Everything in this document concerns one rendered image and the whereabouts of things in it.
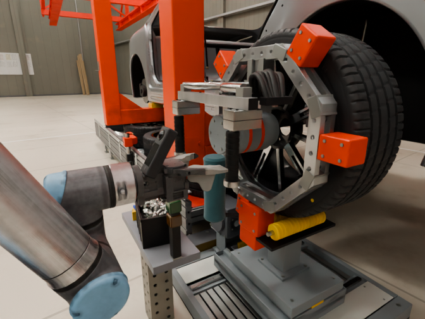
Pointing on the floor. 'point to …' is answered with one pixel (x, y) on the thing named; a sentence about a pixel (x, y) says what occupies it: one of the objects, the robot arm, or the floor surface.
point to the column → (157, 293)
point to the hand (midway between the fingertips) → (212, 159)
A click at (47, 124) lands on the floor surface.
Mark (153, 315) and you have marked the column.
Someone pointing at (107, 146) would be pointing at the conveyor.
